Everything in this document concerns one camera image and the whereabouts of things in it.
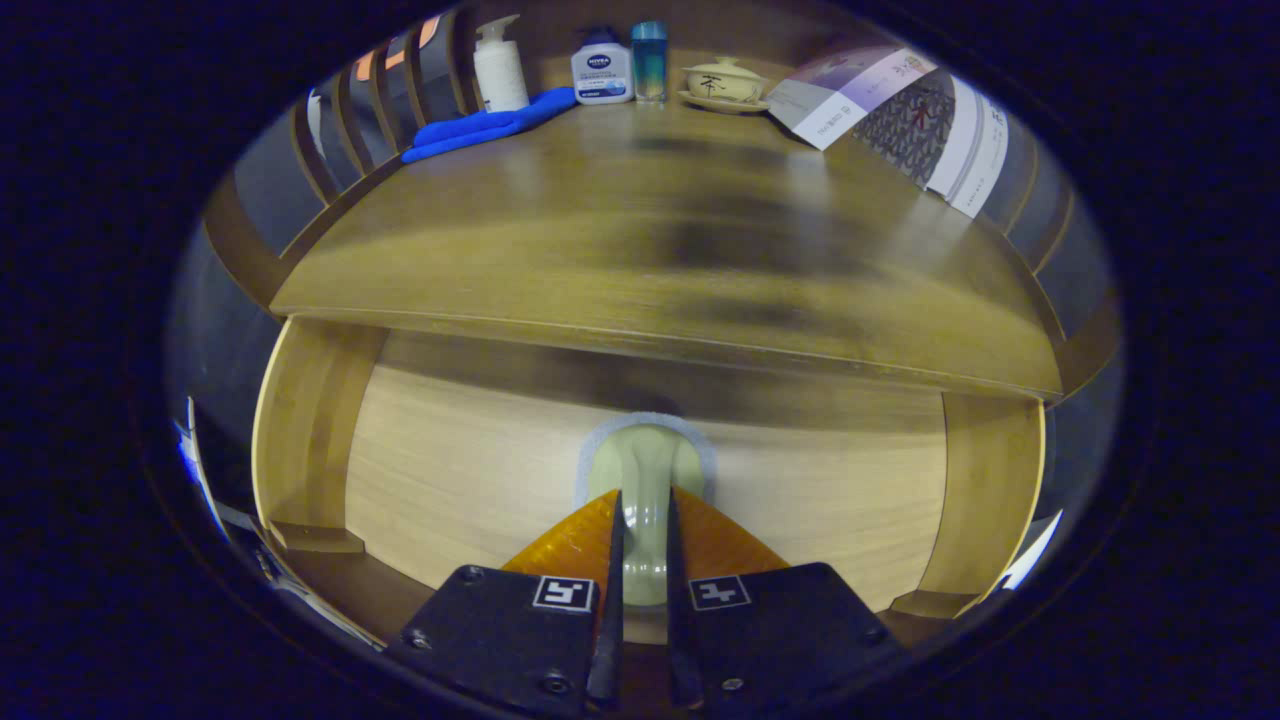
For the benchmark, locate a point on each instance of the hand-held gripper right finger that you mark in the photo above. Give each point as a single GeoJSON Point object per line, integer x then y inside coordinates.
{"type": "Point", "coordinates": [680, 620]}

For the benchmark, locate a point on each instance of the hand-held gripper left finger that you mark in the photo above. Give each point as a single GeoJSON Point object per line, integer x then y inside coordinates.
{"type": "Point", "coordinates": [612, 620]}

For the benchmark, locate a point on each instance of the wooden drawer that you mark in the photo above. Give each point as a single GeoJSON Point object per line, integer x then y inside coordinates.
{"type": "Point", "coordinates": [480, 470]}

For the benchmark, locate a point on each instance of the wooden countertop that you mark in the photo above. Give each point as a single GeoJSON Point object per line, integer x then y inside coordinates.
{"type": "Point", "coordinates": [600, 220]}

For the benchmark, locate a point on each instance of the wooden cabinet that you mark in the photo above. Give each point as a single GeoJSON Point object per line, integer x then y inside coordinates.
{"type": "Point", "coordinates": [245, 250]}

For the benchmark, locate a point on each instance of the blue cloth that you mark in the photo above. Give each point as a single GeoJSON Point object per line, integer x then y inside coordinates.
{"type": "Point", "coordinates": [480, 128]}

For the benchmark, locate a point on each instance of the beige lidded teacup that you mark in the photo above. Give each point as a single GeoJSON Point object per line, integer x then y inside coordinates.
{"type": "Point", "coordinates": [725, 85]}

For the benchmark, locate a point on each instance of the white lotion bottle blue cap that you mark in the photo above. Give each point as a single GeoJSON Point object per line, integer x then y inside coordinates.
{"type": "Point", "coordinates": [602, 75]}

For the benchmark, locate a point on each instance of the plain white book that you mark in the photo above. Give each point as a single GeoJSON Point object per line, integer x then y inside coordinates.
{"type": "Point", "coordinates": [960, 150]}

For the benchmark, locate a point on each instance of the purple and white book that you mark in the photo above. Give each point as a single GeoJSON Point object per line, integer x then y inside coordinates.
{"type": "Point", "coordinates": [850, 95]}

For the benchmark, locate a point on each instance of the teal bottle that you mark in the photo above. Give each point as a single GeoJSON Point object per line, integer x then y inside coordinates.
{"type": "Point", "coordinates": [649, 65]}

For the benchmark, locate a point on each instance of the white pump bottle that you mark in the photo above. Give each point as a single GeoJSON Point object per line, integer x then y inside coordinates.
{"type": "Point", "coordinates": [500, 75]}

